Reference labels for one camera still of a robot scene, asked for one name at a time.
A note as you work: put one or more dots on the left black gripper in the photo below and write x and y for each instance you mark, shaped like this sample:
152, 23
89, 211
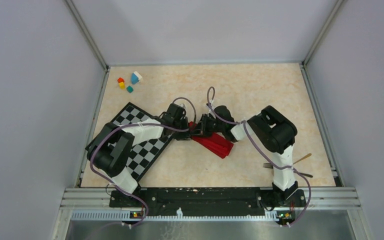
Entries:
183, 135

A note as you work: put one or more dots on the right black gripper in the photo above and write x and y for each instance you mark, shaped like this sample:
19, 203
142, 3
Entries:
201, 128

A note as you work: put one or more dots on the red cloth napkin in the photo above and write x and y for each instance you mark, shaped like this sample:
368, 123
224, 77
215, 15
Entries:
215, 143

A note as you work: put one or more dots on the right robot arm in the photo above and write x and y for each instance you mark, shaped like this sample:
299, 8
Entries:
275, 132

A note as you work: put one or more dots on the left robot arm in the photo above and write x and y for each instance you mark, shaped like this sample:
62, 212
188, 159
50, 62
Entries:
125, 146

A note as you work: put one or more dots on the teal small cube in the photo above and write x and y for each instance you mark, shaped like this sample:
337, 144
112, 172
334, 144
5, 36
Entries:
130, 89

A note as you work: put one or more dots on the blue white block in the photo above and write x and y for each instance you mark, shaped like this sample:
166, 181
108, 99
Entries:
135, 78

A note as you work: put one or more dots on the yellow small cube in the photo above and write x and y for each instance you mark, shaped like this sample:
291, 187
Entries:
122, 85

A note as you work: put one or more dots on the red small cube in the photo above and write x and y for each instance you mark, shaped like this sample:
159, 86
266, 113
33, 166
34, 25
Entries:
120, 80

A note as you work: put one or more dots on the dark metal fork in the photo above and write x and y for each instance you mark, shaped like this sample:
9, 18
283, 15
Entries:
269, 166

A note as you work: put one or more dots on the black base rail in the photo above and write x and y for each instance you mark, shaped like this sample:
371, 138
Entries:
207, 201

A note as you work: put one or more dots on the white toothed cable tray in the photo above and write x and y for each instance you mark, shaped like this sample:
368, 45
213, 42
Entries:
133, 216

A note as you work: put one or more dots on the aluminium frame left post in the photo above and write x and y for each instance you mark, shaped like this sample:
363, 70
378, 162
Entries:
86, 33

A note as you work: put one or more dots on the aluminium frame post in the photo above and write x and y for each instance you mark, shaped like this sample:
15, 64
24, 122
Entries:
323, 31
86, 33

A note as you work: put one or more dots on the aluminium frame right post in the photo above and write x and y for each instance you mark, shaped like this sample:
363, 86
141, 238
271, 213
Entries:
323, 31

